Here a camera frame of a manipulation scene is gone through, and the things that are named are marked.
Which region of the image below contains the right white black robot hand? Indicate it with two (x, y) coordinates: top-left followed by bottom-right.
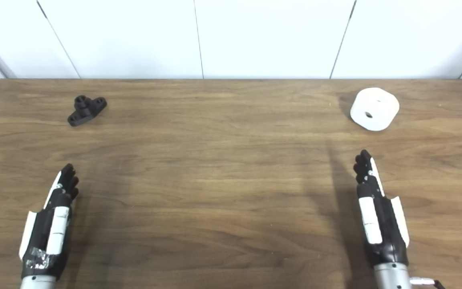
(353, 150), (410, 267)

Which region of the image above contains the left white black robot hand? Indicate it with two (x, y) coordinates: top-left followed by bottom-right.
(18, 163), (80, 279)

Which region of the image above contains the round white plastic piece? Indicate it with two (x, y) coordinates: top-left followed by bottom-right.
(350, 88), (400, 132)

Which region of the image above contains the black plastic holder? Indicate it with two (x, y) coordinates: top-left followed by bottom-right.
(67, 95), (107, 127)

